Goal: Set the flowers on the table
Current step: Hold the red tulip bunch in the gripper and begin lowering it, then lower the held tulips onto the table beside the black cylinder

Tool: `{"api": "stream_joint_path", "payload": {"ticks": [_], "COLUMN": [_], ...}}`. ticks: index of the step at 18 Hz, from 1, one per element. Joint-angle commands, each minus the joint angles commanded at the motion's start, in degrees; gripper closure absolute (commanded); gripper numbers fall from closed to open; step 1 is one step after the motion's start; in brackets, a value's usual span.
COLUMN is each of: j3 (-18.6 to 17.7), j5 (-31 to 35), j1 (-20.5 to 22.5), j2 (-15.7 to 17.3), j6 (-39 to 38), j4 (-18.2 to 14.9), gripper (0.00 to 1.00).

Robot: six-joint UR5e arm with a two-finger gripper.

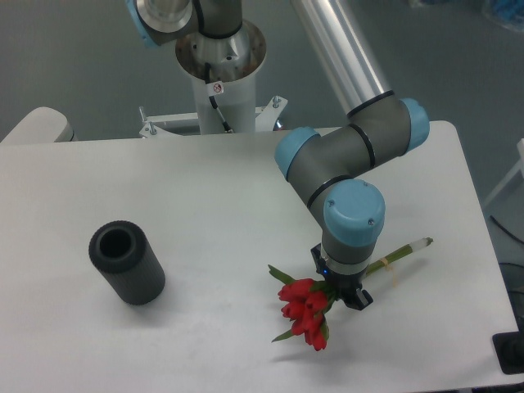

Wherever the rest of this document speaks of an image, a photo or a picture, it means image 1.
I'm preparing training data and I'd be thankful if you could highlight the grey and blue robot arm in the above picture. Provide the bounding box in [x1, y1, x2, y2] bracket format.
[127, 1, 430, 309]

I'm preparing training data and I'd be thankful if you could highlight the white frame right edge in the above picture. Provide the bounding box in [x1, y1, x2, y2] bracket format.
[482, 139, 523, 210]

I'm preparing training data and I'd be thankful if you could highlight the white side table left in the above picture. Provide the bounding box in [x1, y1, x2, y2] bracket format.
[1, 106, 78, 146]

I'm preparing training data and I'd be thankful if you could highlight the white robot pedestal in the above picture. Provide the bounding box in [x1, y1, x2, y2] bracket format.
[139, 20, 288, 138]

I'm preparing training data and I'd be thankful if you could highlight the black cable on floor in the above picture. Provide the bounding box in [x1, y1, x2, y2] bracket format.
[489, 214, 524, 242]

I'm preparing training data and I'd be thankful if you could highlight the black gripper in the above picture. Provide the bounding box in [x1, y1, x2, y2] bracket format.
[310, 244, 373, 309]

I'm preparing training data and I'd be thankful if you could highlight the red tulip bouquet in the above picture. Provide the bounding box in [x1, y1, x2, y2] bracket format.
[268, 237, 434, 351]

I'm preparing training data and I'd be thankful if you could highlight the blue plastic bag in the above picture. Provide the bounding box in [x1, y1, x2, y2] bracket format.
[482, 0, 523, 31]

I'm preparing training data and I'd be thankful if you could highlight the black cable on pedestal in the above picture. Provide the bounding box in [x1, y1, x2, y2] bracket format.
[203, 61, 235, 134]

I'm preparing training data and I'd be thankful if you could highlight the dark grey ribbed vase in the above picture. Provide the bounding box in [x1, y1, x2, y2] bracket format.
[88, 220, 165, 305]

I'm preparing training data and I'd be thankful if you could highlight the black device bottom right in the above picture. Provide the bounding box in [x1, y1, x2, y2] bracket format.
[492, 332, 523, 375]

